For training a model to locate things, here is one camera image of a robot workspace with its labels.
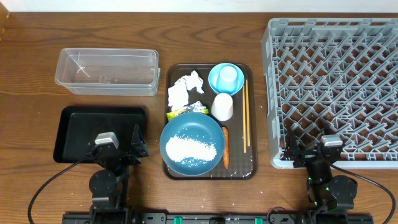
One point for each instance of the light blue bowl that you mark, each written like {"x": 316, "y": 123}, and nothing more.
{"x": 214, "y": 72}

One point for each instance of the crumpled white paper napkin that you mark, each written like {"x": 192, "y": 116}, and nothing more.
{"x": 178, "y": 93}

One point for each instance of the white plastic cup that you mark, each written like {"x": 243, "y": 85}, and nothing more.
{"x": 222, "y": 107}

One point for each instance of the pile of white rice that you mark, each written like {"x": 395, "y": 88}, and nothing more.
{"x": 179, "y": 148}

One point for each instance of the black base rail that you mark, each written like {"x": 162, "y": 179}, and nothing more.
{"x": 161, "y": 218}

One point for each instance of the orange carrot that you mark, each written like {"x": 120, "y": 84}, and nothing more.
{"x": 226, "y": 147}

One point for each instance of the light blue cup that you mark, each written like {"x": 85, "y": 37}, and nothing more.
{"x": 227, "y": 79}

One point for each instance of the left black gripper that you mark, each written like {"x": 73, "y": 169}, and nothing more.
{"x": 140, "y": 148}

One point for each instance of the grey plastic dishwasher rack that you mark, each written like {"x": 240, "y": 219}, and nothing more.
{"x": 340, "y": 73}

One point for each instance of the dark blue plate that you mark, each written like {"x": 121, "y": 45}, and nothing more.
{"x": 199, "y": 127}

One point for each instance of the dark brown serving tray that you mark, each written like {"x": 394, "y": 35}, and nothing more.
{"x": 242, "y": 166}

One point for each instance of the green yellow snack wrapper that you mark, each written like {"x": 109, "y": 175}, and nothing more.
{"x": 196, "y": 107}

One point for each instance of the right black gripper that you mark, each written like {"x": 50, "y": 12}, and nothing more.
{"x": 292, "y": 150}

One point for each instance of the right wooden chopstick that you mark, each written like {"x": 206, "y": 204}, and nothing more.
{"x": 247, "y": 117}

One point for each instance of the black plastic tray bin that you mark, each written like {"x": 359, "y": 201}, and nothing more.
{"x": 80, "y": 125}

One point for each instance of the clear plastic bin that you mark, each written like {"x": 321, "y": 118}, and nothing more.
{"x": 106, "y": 71}

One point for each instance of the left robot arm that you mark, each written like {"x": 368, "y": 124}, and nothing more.
{"x": 110, "y": 184}

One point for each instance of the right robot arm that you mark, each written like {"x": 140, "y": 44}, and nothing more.
{"x": 332, "y": 195}

